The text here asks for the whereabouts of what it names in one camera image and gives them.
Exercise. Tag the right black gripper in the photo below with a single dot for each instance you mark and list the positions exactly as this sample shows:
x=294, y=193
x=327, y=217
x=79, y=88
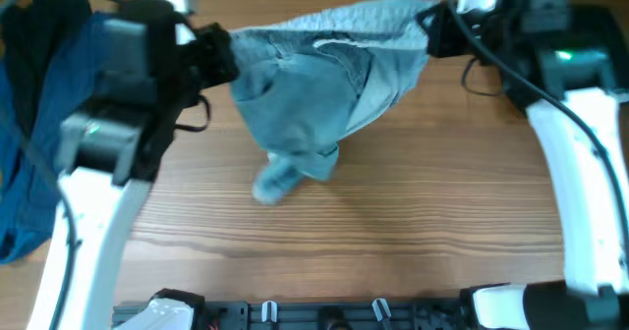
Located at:
x=437, y=30

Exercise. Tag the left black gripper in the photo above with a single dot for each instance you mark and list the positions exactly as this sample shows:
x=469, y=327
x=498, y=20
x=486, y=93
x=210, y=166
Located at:
x=212, y=56

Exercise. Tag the light blue denim shorts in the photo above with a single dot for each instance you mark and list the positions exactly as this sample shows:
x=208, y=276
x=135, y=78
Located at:
x=311, y=81

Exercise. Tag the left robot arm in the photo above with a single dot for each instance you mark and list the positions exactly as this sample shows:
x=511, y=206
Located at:
x=110, y=151

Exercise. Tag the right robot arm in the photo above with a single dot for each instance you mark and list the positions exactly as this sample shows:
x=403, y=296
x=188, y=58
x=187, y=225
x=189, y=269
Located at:
x=565, y=67

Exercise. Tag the black garment in pile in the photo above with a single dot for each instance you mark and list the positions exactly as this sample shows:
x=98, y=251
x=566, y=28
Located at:
x=32, y=35

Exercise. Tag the navy blue garment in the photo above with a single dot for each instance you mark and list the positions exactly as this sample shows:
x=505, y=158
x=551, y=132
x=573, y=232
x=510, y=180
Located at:
x=71, y=73

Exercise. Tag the teal blue garment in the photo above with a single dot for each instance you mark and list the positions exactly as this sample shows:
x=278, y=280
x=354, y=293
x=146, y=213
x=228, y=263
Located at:
x=27, y=203

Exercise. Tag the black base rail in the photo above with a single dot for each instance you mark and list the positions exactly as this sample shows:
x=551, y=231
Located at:
x=439, y=314

